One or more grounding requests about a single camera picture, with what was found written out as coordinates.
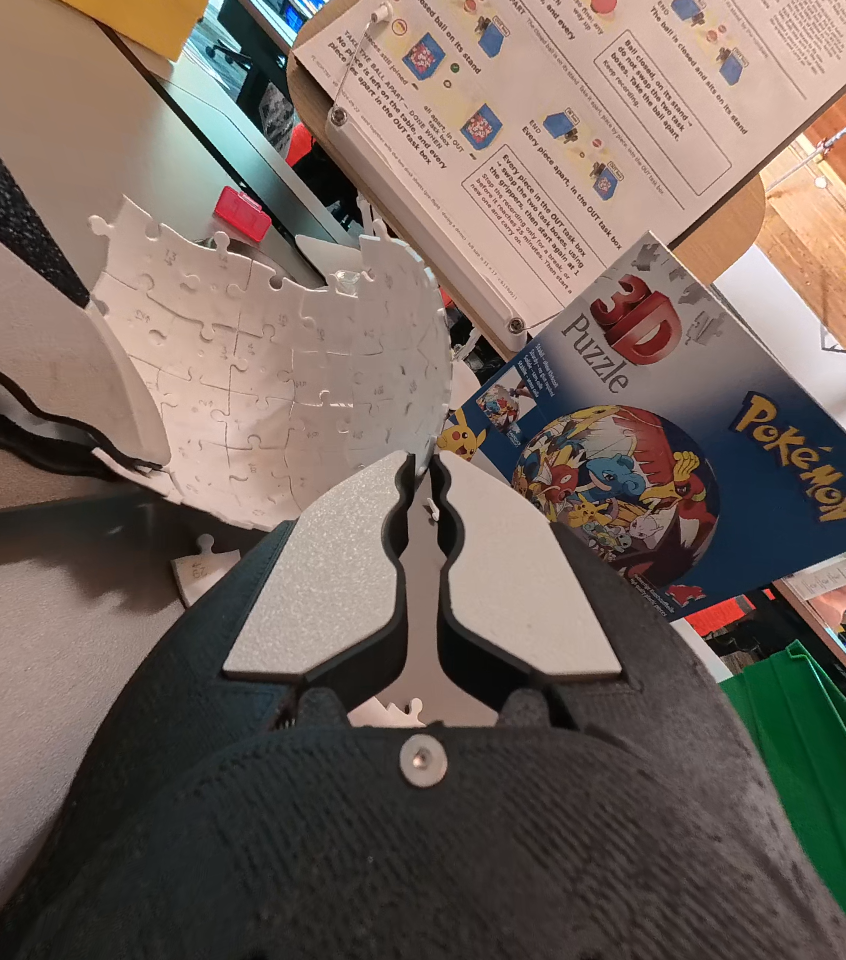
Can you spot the wooden board with instruction sheet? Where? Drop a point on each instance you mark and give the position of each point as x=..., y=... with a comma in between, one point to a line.
x=543, y=150

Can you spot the small red plastic clip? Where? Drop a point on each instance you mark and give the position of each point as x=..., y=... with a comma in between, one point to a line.
x=241, y=214

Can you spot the yellow plastic bin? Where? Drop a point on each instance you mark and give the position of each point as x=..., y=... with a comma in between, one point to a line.
x=138, y=22

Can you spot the thin metal ceiling rod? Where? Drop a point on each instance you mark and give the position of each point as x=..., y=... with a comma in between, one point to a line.
x=828, y=146

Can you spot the clear plastic block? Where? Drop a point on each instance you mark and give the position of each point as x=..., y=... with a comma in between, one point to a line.
x=346, y=283

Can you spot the partly built puzzle ball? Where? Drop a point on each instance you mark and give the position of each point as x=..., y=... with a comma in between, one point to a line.
x=258, y=375

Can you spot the blue puzzle box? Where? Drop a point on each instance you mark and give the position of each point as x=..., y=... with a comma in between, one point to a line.
x=693, y=420

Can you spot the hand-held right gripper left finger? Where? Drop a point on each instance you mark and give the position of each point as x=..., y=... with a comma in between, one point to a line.
x=318, y=592

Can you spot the dark adjacent table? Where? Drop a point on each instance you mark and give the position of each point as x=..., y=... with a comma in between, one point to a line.
x=243, y=150

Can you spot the green plastic bin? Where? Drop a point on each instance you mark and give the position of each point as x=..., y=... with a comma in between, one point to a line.
x=828, y=787

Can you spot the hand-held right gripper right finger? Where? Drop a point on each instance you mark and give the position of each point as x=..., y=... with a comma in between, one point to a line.
x=520, y=592

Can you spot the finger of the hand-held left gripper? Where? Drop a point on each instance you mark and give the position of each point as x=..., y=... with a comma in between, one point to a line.
x=33, y=322
x=3, y=472

